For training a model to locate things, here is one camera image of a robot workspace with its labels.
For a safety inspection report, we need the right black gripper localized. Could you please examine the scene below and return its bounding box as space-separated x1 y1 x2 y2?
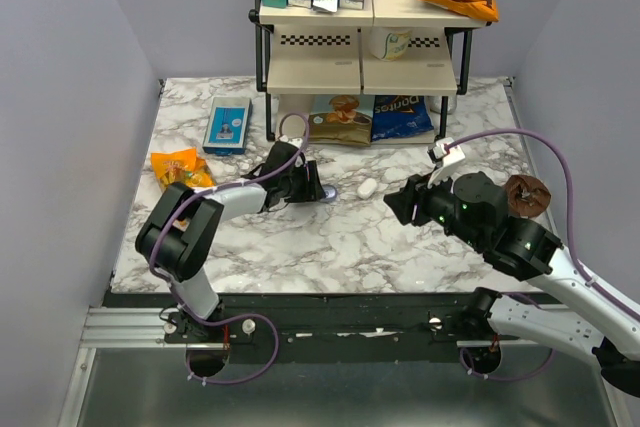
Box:
382 164 484 249

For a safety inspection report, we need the lavender earbud charging case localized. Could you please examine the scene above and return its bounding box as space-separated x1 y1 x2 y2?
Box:
322 185 338 203

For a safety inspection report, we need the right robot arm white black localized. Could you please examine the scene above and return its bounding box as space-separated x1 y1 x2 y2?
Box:
383 172 639 396

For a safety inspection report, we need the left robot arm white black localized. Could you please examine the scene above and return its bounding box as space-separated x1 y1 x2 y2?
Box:
135 139 327 342

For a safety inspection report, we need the gold brown snack bag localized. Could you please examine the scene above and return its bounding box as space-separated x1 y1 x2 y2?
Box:
309 94 375 146

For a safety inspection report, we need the blue Doritos bag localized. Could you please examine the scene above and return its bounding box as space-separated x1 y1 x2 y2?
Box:
371 95 434 142

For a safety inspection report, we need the blue razor box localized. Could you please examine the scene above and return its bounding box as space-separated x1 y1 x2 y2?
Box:
202 96 252 156

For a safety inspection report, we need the beige black shelf rack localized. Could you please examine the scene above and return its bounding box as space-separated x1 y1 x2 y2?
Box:
248 0 485 140

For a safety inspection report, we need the orange candy bag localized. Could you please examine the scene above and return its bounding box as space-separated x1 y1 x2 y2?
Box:
150 147 216 193

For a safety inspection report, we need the white yogurt cup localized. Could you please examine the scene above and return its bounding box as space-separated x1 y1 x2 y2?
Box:
368 27 412 61

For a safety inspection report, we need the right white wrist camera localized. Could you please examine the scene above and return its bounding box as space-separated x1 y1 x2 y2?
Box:
427 137 466 188

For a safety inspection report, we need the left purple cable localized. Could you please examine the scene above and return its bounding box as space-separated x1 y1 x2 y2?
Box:
148 113 311 387

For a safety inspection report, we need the purple cable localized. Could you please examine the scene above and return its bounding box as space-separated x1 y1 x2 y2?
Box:
442 128 640 383
148 113 311 387

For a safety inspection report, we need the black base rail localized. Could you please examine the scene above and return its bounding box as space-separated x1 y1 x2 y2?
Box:
103 289 499 373

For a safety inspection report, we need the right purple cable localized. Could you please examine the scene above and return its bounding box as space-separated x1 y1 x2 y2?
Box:
442 128 640 383

